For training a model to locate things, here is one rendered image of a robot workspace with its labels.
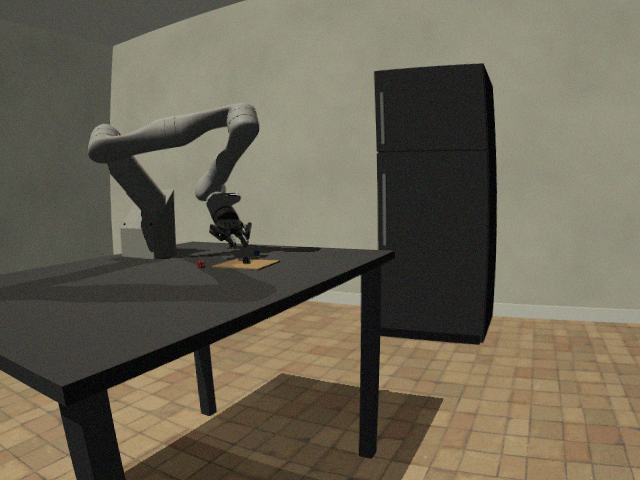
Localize tan square mat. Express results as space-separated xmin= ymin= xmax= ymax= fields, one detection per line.
xmin=212 ymin=259 xmax=280 ymax=270

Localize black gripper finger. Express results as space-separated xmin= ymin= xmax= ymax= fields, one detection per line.
xmin=209 ymin=220 xmax=236 ymax=249
xmin=233 ymin=220 xmax=252 ymax=248

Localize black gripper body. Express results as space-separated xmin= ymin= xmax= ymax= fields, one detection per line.
xmin=213 ymin=206 xmax=243 ymax=234

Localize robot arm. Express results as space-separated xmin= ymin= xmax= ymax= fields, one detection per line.
xmin=88 ymin=103 xmax=260 ymax=220

